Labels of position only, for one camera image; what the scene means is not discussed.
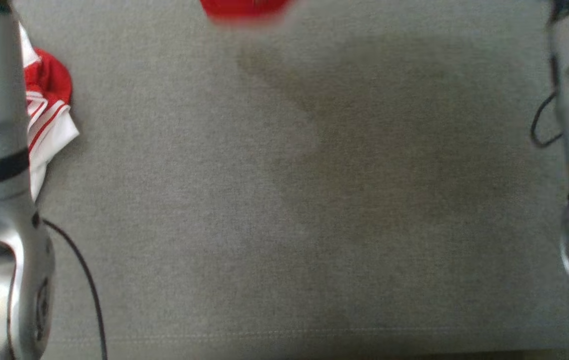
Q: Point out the red shorts with white stripe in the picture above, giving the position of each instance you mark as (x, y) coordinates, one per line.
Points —
(244, 9)

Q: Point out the red jersey with black lettering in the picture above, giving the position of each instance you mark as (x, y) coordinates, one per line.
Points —
(49, 80)

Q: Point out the grey sofa seat cushion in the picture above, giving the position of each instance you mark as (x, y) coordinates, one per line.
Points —
(289, 200)

